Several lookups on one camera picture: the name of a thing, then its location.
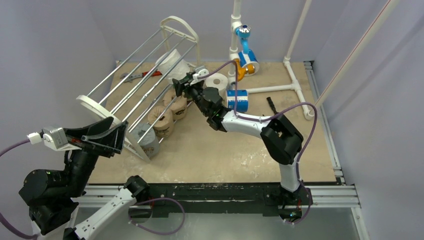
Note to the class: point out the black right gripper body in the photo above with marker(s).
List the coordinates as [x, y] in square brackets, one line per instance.
[186, 85]

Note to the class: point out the blue white packaged roll front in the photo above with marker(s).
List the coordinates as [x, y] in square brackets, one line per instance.
[238, 99]

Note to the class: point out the blue faucet valve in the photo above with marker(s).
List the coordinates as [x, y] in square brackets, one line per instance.
[243, 32]

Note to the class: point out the upright white paper roll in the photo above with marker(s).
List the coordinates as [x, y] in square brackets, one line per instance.
[218, 81]

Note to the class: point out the orange faucet valve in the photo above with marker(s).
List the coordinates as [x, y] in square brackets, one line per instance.
[241, 71]

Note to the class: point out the red handled pliers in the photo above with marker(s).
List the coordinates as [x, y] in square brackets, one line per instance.
[129, 78]

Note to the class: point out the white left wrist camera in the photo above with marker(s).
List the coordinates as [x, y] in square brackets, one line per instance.
[52, 137]

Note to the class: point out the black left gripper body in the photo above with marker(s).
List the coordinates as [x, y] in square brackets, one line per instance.
[85, 149]

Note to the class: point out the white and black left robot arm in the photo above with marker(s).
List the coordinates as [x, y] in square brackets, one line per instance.
[51, 194]

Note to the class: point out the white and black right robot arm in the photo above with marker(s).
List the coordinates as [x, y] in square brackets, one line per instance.
[283, 141]

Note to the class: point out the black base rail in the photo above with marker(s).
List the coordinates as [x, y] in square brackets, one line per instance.
[162, 199]

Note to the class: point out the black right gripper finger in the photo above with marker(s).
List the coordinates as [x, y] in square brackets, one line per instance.
[180, 86]
[190, 78]

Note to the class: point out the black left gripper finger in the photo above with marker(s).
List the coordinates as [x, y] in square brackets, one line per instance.
[90, 130]
[110, 142]

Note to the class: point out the blue white packaged roll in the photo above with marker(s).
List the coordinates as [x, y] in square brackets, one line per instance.
[249, 61]
[238, 99]

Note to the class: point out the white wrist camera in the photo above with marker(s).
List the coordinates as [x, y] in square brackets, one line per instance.
[199, 72]
[52, 137]

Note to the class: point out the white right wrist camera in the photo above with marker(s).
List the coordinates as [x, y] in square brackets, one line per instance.
[199, 72]

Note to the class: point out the unwrapped white paper roll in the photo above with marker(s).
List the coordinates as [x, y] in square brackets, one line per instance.
[179, 71]

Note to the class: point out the blue white packaged roll back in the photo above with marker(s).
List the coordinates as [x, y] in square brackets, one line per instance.
[249, 61]

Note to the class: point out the white metal shelf rack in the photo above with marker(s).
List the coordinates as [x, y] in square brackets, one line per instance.
[133, 101]

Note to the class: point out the grey paper roll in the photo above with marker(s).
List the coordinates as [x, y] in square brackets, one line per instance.
[150, 143]

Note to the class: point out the black screwdriver tool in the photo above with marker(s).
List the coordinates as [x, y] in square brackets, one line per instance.
[272, 105]

